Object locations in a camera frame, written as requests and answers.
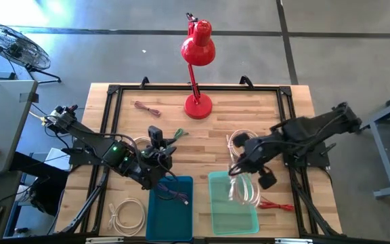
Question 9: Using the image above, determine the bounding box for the black chair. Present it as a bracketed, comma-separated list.
[10, 152, 70, 218]

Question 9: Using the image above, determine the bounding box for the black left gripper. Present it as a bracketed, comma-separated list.
[144, 144, 178, 180]

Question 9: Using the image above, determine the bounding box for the grey side table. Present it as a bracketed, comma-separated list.
[0, 79, 39, 176]

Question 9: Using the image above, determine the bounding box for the black metal rig frame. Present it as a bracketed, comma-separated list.
[61, 75, 343, 240]

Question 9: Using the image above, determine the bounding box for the pink USB cable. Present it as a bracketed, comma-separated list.
[133, 100, 162, 118]

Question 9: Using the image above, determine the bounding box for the translucent light green tray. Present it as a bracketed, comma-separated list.
[207, 170, 261, 237]

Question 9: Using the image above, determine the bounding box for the grey metal table frame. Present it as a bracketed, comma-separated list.
[360, 86, 390, 200]

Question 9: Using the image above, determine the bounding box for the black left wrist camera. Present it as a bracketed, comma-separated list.
[147, 125, 165, 149]

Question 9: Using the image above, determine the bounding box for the dark blue plastic tray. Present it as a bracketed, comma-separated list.
[145, 175, 195, 242]

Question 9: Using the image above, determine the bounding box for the black floor fan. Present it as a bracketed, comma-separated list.
[0, 22, 62, 85]

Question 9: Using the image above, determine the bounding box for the red USB cable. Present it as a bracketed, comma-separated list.
[258, 199, 296, 213]

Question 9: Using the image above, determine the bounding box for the red desk lamp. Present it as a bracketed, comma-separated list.
[180, 12, 216, 120]

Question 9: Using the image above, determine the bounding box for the purple USB cable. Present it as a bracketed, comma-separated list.
[156, 182, 190, 206]

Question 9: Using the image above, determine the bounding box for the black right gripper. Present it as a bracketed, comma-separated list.
[227, 132, 284, 177]

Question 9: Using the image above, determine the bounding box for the white paper sheet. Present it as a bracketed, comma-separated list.
[44, 147, 72, 170]

